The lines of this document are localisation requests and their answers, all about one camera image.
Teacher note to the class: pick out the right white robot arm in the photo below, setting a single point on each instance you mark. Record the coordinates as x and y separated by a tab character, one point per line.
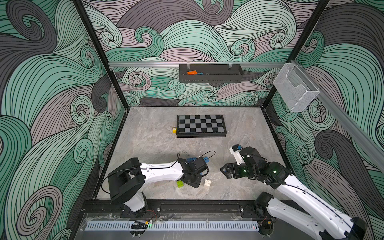
317	218

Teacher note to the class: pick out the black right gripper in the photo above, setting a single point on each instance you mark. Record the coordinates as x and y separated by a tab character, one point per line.
235	172

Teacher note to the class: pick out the black wall tray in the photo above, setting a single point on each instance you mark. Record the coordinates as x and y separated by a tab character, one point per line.
212	74

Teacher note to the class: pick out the aluminium rail right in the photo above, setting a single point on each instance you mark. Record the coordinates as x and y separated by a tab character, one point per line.
367	145

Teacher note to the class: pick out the white slotted cable duct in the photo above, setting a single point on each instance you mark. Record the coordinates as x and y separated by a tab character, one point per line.
207	225

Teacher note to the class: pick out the blue lego brick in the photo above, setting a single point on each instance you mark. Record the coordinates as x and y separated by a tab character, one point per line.
191	159

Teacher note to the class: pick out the aluminium rail back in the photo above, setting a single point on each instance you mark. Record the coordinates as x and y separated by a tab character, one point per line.
152	64

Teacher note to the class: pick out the black corner frame post left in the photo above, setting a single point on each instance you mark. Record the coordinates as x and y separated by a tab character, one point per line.
95	41

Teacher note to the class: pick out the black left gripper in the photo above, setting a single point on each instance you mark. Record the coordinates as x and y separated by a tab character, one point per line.
196	185

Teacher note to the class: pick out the black chessboard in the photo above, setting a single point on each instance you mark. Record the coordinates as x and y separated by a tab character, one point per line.
201	126

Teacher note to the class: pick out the aluminium rail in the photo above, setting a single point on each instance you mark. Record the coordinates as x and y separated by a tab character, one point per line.
367	145
152	64

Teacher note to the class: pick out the clear plastic wall holder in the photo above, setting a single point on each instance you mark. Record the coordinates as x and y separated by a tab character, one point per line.
295	87

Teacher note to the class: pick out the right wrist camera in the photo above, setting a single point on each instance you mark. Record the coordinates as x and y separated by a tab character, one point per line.
235	151

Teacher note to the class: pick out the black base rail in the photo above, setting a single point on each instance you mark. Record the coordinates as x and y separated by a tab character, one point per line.
162	208

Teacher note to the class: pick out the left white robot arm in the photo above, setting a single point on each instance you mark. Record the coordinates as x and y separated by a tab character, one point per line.
126	182

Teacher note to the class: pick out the green lego brick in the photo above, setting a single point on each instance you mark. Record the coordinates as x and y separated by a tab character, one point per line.
180	184

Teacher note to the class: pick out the cream lego brick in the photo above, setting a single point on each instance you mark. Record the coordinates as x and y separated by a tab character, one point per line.
207	183

